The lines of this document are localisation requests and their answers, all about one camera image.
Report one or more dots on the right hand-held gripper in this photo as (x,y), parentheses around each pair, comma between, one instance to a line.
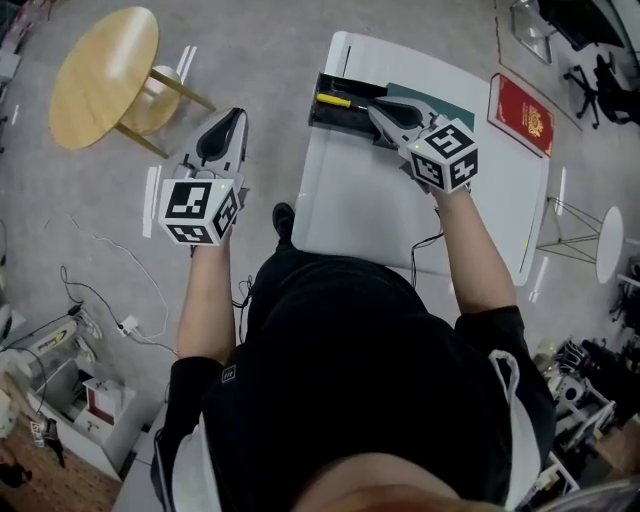
(445,160)

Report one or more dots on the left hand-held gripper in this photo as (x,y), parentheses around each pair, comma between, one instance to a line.
(187,205)

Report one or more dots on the black tray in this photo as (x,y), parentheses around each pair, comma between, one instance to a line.
(340,120)

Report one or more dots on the person's left forearm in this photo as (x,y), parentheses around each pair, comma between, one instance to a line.
(207,300)

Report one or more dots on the person's right forearm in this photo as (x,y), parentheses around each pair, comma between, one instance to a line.
(480,260)

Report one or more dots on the person's left black shoe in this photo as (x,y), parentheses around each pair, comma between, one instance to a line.
(284,220)

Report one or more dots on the red book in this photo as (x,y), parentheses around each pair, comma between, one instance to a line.
(520,115)

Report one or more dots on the round wooden table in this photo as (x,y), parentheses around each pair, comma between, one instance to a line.
(100,75)

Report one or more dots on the white power strip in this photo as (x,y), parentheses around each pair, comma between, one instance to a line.
(129,325)

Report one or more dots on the black office chair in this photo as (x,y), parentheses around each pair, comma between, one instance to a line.
(607,85)

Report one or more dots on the person's black white shirt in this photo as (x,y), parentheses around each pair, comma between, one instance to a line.
(350,350)

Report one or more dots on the cluttered white shelf unit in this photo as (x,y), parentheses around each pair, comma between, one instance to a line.
(575,400)

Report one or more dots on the grey metal frame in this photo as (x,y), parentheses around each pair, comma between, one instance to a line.
(535,35)

